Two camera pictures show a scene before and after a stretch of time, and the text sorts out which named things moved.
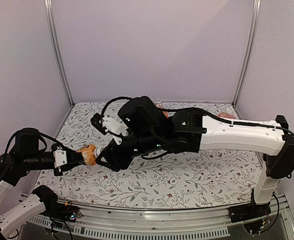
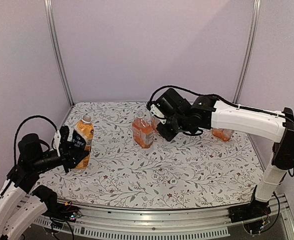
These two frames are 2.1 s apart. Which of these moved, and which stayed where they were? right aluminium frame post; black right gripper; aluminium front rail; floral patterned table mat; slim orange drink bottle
Moved: slim orange drink bottle; black right gripper
Stayed: floral patterned table mat; right aluminium frame post; aluminium front rail
